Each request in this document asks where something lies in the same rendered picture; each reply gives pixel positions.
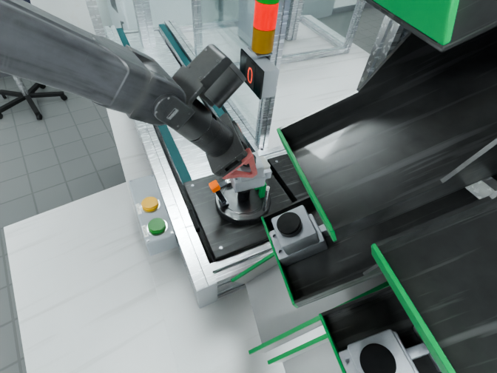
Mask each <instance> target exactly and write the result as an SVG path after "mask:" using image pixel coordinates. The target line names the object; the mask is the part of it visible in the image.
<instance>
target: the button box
mask: <svg viewBox="0 0 497 373"><path fill-rule="evenodd" d="M129 187H130V189H131V193H132V197H133V201H134V203H135V208H136V211H137V214H138V219H139V222H140V225H141V229H142V233H143V237H144V240H145V243H146V247H147V249H148V251H149V254H150V256H153V255H156V254H158V253H161V252H165V251H167V250H169V249H173V248H175V247H178V240H177V236H176V233H175V229H174V227H173V225H172V221H171V219H170V217H169V213H168V210H167V208H166V205H165V202H164V200H163V196H162V194H161V191H160V188H159V186H158V183H157V180H156V177H155V175H148V176H145V177H142V178H137V179H134V180H131V181H129ZM147 197H155V198H157V200H158V207H157V209H155V210H153V211H150V212H148V211H145V210H143V208H142V206H141V202H142V200H143V199H144V198H147ZM153 218H162V219H164V221H165V223H166V228H165V230H164V231H163V232H162V233H159V234H153V233H151V232H150V231H149V229H148V223H149V222H150V221H151V220H152V219H153Z"/></svg>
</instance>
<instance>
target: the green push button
mask: <svg viewBox="0 0 497 373"><path fill-rule="evenodd" d="M165 228H166V223H165V221H164V219H162V218H153V219H152V220H151V221H150V222H149V223H148V229H149V231H150V232H151V233H153V234H159V233H162V232H163V231H164V230H165Z"/></svg>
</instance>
